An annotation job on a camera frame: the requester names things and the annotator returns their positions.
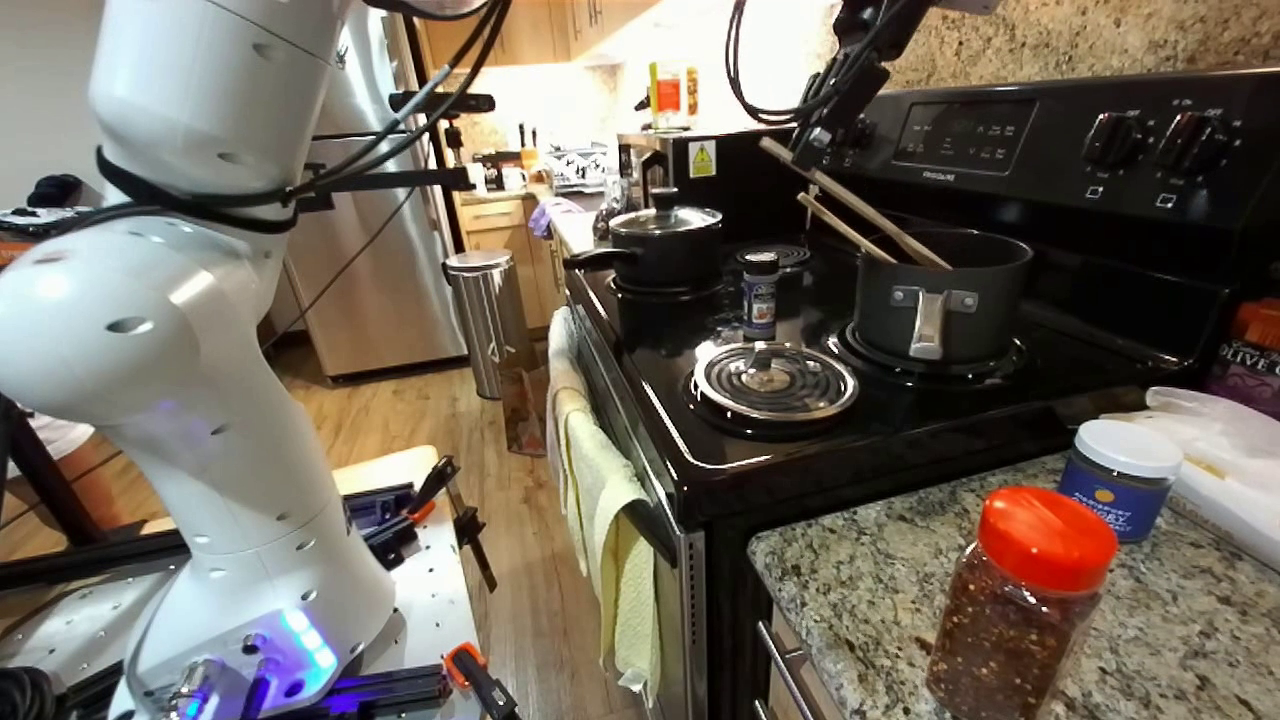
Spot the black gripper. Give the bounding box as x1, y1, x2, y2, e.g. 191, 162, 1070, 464
794, 0, 942, 169

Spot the long wooden spoon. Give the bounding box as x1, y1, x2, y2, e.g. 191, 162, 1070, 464
757, 135, 951, 273

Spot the white robot base platform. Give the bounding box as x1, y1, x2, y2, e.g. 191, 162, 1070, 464
0, 443, 484, 720

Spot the short wooden spoon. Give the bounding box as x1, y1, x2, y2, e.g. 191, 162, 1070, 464
796, 189, 901, 268

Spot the black electric stove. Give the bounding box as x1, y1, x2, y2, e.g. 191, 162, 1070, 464
564, 67, 1280, 720

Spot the black appliance yellow sticker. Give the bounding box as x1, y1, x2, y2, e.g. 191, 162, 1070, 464
673, 126, 822, 254

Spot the black-capped spice shaker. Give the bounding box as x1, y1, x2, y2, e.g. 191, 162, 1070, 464
742, 249, 794, 336

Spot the black pan with lid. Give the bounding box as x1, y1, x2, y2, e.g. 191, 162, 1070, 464
564, 197, 733, 296

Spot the wooden base cabinet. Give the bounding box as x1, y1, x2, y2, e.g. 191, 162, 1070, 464
453, 189, 573, 336

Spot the steel trash can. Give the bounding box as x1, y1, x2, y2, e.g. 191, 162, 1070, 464
440, 249, 518, 399

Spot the blue jar white lid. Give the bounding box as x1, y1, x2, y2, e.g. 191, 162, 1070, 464
1058, 417, 1190, 543

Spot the red-lid purple label jar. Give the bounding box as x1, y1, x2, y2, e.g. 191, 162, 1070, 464
1210, 296, 1280, 420

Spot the pale yellow dish towel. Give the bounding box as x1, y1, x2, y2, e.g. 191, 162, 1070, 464
540, 308, 668, 714

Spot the stainless steel refrigerator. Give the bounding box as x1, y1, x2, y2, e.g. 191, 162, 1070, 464
278, 0, 471, 381

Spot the white plastic bag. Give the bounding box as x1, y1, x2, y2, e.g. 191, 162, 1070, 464
1105, 383, 1280, 572

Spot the red-lid chili flake jar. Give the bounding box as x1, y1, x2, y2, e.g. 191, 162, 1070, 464
923, 483, 1126, 720

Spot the black plug connector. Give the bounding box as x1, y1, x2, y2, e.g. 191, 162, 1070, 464
362, 454, 465, 542

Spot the black pot with handle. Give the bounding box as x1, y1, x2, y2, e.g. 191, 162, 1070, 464
847, 225, 1035, 369

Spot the wooden wall cabinet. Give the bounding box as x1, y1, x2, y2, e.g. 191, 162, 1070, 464
425, 0, 659, 72

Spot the black stereo camera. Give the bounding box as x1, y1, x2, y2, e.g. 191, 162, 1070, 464
389, 88, 500, 119

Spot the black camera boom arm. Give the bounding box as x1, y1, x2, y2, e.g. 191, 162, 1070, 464
298, 162, 480, 216

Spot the black handled tool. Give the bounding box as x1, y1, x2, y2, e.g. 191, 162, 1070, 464
448, 495, 504, 595

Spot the red-handled tool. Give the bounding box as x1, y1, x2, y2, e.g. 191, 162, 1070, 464
440, 640, 525, 720

